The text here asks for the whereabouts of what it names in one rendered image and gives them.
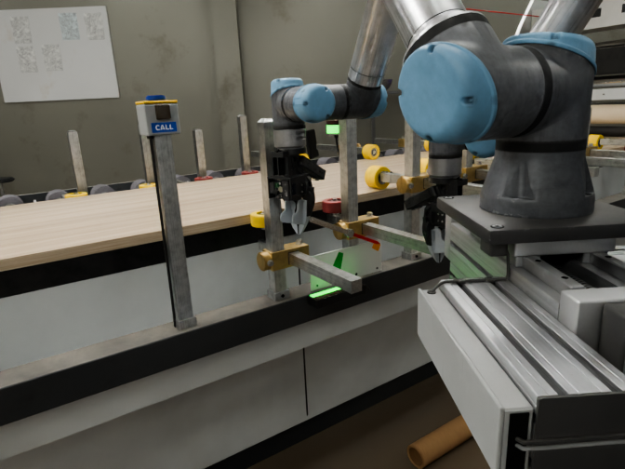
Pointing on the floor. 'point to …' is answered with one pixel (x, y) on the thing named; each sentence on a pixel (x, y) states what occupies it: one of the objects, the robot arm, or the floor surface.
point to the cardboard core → (438, 442)
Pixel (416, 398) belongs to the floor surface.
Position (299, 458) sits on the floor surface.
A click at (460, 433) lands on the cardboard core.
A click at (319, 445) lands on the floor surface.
